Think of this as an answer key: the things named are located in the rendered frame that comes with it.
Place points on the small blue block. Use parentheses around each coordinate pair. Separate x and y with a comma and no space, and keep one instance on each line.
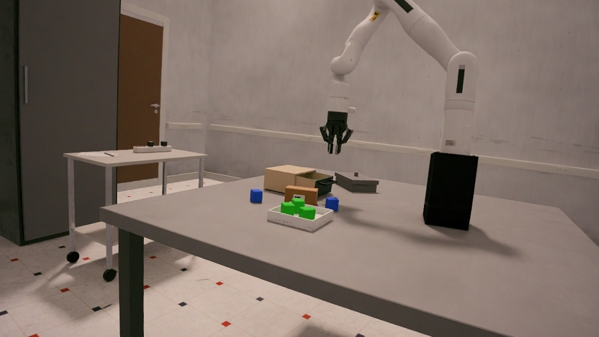
(256,195)
(332,203)

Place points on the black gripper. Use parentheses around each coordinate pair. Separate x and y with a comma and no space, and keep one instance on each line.
(336,125)

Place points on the green block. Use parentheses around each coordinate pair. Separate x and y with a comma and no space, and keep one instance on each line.
(298,203)
(307,213)
(288,208)

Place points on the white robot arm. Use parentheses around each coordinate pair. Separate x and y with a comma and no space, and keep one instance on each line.
(462,69)

